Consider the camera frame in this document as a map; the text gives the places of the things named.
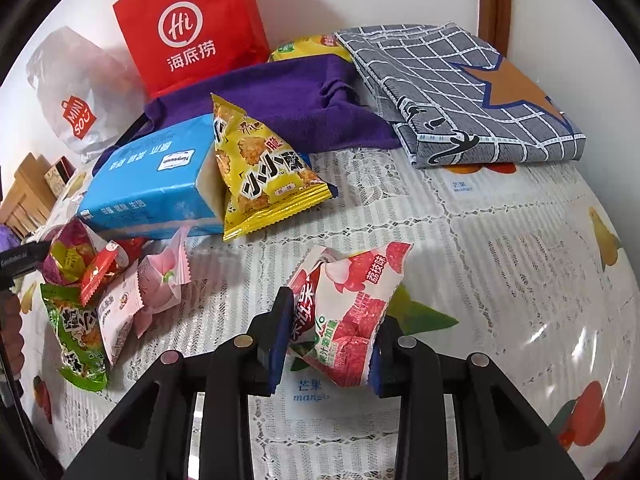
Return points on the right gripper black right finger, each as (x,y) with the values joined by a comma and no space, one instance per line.
(499,434)

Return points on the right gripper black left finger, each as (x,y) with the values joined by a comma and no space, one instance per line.
(148,433)

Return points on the lychee jelly snack packet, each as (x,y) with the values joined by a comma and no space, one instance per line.
(339,304)

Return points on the yellow cracker snack packet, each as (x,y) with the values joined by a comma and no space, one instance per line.
(267,180)

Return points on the pink magenta snack bag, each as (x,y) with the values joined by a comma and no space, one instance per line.
(73,248)

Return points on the white pink wafer packet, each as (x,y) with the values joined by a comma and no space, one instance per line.
(119,304)

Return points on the wooden rack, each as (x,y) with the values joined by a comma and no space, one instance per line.
(29,202)

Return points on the small red snack packet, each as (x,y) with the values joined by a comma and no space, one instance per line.
(101,271)

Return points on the brown patterned box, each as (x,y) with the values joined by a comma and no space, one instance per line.
(58,175)

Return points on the green snack packet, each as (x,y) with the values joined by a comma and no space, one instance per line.
(77,330)

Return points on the pink peach candy packet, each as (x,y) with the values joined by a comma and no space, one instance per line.
(161,277)

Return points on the blue tissue pack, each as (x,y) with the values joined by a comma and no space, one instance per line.
(153,186)

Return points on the white Miniso plastic bag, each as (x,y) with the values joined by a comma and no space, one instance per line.
(89,98)

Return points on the red paper Haidilao bag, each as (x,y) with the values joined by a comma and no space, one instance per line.
(175,43)

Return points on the grey checked folded cloth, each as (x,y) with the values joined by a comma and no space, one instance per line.
(453,99)

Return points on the purple cloth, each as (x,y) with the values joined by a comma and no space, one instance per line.
(310,102)

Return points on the yellow snack bag behind cloth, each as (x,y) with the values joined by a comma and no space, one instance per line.
(310,46)

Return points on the brown wooden door frame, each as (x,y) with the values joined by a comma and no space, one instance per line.
(494,23)

